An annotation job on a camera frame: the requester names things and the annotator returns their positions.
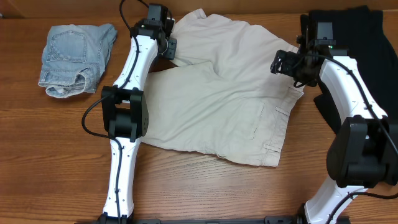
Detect beige khaki shorts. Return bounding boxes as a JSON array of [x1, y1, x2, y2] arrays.
[[143, 9, 303, 167]]

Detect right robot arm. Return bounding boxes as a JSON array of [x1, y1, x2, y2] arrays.
[[264, 21, 397, 223]]

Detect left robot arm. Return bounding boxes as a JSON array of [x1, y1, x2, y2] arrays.
[[96, 3, 177, 223]]

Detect black garment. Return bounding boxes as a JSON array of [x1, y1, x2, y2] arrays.
[[300, 6, 397, 121]]

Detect folded light blue denim shorts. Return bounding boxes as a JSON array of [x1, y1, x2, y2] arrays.
[[38, 24, 118, 98]]

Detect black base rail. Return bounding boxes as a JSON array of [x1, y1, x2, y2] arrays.
[[132, 215, 304, 224]]

